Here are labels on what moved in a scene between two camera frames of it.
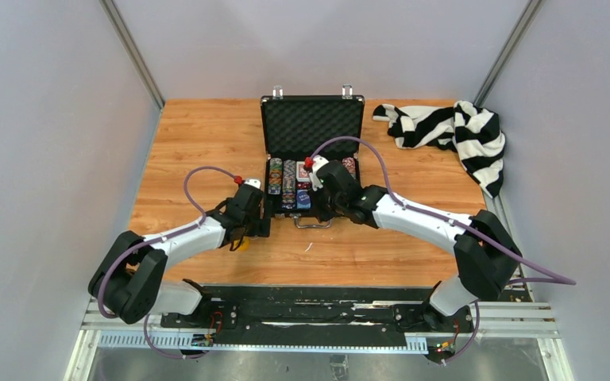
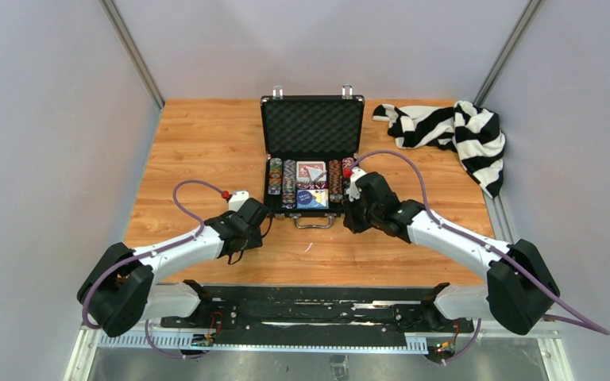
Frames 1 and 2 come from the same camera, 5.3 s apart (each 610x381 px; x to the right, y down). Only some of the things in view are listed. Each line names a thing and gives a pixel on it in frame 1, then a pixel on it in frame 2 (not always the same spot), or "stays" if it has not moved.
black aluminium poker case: x=292 y=127 stays
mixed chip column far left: x=276 y=176 stays
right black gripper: x=323 y=216 -> x=351 y=221
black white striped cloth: x=474 y=132 stays
